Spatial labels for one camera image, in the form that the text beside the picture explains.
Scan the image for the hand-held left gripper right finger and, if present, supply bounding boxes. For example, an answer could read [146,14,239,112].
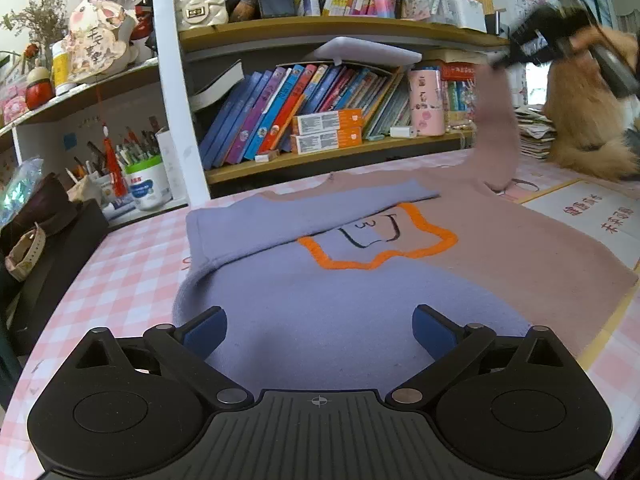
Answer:
[384,304,576,407]

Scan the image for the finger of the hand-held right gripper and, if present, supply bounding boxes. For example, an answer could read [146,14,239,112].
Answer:
[492,40,551,70]
[510,10,546,51]

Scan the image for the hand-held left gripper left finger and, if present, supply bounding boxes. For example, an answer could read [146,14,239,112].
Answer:
[75,305,254,409]

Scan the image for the purple and mauve sweater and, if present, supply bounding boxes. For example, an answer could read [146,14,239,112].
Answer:
[172,62,638,396]

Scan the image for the white storage box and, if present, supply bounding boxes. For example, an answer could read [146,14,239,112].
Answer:
[440,0,488,33]

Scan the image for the stack of magazines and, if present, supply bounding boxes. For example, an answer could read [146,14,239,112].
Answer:
[515,105,556,161]

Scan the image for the orange furry cat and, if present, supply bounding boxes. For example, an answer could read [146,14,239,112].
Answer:
[542,25,640,181]

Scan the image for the pink tumbler with stickers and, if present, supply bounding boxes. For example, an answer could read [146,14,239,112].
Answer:
[409,67,447,137]

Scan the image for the white can with green rim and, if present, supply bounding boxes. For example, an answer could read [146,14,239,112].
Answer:
[125,156,172,211]

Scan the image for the white carton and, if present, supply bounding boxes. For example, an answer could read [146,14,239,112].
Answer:
[155,127,188,201]

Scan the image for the red tassel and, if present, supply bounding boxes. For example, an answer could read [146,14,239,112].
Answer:
[102,122,128,198]

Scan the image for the bunch of pens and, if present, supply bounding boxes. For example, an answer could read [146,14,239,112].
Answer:
[65,127,161,181]

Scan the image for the wooden bookshelf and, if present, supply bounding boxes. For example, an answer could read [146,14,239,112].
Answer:
[150,0,516,198]

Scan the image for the row of blue spine books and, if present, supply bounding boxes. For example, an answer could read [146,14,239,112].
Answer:
[197,62,411,171]

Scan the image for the clear plastic bag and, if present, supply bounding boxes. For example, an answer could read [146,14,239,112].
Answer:
[0,157,43,226]

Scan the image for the thick grey book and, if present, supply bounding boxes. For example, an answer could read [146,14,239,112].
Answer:
[189,60,246,113]

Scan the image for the white side shelf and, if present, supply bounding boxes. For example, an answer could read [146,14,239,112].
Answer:
[0,57,161,136]

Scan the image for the red and cream doll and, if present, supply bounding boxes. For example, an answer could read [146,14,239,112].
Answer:
[26,60,55,110]

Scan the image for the yellow and white bottle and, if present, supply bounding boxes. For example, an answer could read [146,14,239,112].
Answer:
[51,40,76,97]

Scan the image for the white plush toy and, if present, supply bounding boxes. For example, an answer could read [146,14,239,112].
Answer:
[67,0,138,83]

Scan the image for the white quilted handbag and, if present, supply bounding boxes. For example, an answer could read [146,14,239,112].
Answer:
[172,0,230,31]

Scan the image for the dried flowers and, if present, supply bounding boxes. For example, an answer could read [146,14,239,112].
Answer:
[0,0,68,53]

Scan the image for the beige strap wristwatch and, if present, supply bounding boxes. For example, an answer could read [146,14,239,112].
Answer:
[5,227,47,281]

